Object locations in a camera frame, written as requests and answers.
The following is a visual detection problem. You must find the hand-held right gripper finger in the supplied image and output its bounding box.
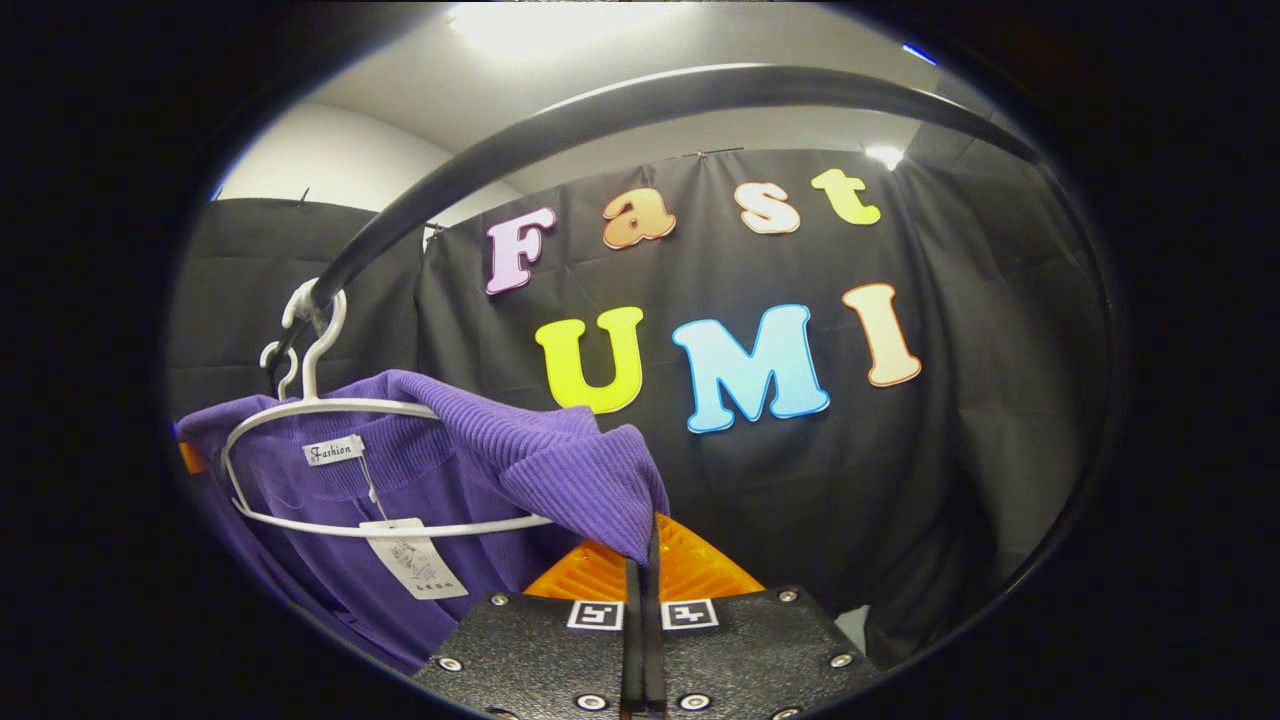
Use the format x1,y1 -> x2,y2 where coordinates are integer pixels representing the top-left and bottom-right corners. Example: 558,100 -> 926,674
415,540 -> 647,720
645,515 -> 881,720

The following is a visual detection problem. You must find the purple knit cardigan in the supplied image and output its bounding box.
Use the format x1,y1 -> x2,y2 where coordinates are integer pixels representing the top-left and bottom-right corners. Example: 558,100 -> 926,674
175,369 -> 671,677

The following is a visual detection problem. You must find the white plastic hanger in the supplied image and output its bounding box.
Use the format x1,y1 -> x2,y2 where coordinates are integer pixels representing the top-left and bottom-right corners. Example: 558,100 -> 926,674
221,279 -> 556,541
259,340 -> 301,402

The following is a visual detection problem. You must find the black metal clothes rack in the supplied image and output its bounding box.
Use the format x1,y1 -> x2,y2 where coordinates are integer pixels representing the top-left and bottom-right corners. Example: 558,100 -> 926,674
262,65 -> 1121,611

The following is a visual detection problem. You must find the white paper hang tag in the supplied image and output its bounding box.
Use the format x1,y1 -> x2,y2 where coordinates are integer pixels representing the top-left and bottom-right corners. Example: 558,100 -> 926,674
359,517 -> 470,602

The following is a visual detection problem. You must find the black backdrop cloth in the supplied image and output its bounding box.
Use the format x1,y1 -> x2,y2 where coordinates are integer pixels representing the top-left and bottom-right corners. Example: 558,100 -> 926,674
165,148 -> 1111,671

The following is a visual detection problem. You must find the ceiling light panel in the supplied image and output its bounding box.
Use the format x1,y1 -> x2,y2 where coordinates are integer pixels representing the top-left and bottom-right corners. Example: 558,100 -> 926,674
448,0 -> 623,53

